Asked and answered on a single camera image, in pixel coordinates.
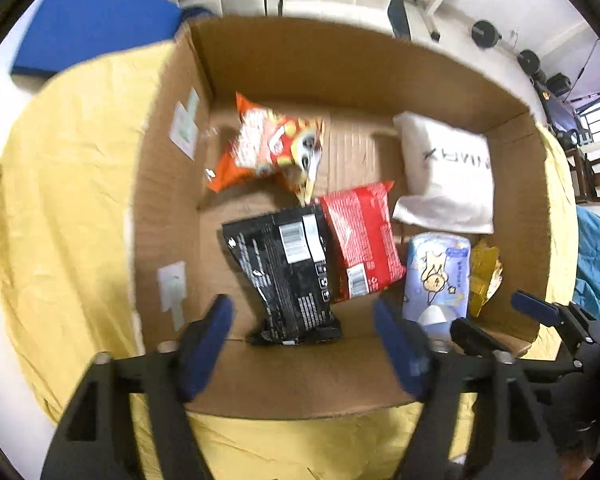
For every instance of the black snack packet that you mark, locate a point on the black snack packet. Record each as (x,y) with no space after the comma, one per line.
(280,270)

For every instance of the black treadmill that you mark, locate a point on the black treadmill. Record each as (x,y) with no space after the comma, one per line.
(562,112)

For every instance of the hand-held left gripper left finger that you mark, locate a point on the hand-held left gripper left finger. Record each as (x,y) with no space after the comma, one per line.
(207,347)

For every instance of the blue quilted blanket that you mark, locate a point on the blue quilted blanket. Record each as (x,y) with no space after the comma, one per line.
(597,265)

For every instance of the black speaker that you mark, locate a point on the black speaker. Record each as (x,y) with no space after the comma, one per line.
(560,84)

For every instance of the dark wooden chair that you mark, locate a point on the dark wooden chair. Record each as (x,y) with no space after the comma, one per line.
(587,170)

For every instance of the yellow table cloth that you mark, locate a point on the yellow table cloth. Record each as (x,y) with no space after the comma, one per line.
(69,185)

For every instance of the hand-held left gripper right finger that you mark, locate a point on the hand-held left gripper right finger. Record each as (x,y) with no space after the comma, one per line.
(399,354)

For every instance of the red snack packet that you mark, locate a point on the red snack packet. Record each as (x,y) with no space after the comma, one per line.
(362,240)

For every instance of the cardboard box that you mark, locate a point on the cardboard box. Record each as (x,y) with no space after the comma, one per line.
(360,85)

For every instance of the white soft packet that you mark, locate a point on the white soft packet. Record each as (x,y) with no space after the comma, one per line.
(445,170)

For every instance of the light blue tissue pack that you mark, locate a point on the light blue tissue pack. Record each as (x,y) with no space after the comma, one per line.
(437,275)

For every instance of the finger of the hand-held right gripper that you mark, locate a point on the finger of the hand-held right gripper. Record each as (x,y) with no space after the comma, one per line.
(532,305)
(475,335)

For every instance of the orange snack packet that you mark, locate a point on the orange snack packet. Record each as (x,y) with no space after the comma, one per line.
(260,145)

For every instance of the blue foam mat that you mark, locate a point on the blue foam mat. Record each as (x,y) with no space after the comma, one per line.
(94,15)

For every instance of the yellow snack packet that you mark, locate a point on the yellow snack packet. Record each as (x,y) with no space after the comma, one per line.
(485,275)

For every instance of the small barbell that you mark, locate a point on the small barbell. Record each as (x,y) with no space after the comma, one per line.
(485,34)

